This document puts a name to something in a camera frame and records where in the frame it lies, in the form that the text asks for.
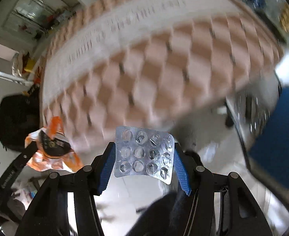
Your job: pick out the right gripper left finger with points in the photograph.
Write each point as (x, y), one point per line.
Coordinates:
(104, 167)

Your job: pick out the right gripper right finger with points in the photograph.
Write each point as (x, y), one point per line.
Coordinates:
(181, 166)

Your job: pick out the silver pill blister pack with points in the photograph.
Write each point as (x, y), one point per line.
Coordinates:
(141, 151)

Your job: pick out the orange plastic snack wrapper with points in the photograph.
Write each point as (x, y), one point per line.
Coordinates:
(52, 149)

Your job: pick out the person leg dark trousers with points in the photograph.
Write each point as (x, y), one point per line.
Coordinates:
(166, 216)

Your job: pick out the metal tray with utensils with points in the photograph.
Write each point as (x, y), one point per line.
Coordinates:
(250, 110)

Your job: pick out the black bag on chair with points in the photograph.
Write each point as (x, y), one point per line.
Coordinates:
(19, 116)

